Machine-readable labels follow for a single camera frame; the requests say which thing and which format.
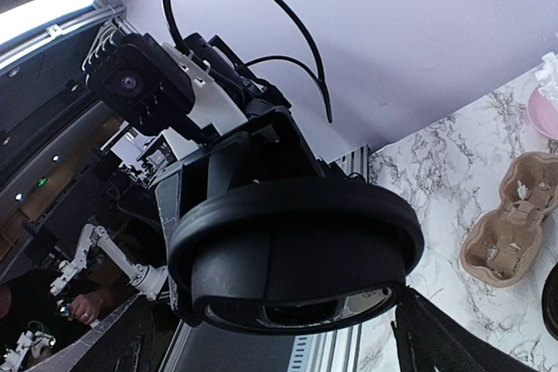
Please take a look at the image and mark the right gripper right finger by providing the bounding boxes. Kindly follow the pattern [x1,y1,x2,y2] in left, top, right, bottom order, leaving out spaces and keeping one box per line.
[391,287,532,372]

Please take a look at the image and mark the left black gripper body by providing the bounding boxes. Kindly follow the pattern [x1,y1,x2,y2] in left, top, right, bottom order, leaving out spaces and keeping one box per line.
[150,42,349,328]

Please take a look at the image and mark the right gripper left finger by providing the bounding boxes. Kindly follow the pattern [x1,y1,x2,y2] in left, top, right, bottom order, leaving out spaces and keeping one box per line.
[38,295,153,372]

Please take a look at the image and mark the black cup lid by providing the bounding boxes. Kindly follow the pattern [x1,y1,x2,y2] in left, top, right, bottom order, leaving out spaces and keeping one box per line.
[168,177,425,335]

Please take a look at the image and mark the person in background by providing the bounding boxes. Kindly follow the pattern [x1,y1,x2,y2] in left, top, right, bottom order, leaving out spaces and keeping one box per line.
[1,269,117,364]

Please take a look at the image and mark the brown cardboard cup carrier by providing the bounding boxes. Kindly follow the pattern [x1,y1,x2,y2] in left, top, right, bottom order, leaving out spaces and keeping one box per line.
[460,152,557,288]

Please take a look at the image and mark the stack of black lids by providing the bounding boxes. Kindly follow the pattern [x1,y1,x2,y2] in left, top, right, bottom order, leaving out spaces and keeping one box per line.
[541,265,558,340]

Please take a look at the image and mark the pink plate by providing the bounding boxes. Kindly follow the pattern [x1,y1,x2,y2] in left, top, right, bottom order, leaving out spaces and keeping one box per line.
[527,86,557,141]

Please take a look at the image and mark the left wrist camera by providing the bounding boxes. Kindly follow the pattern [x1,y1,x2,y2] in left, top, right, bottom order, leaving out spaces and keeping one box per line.
[80,32,249,138]

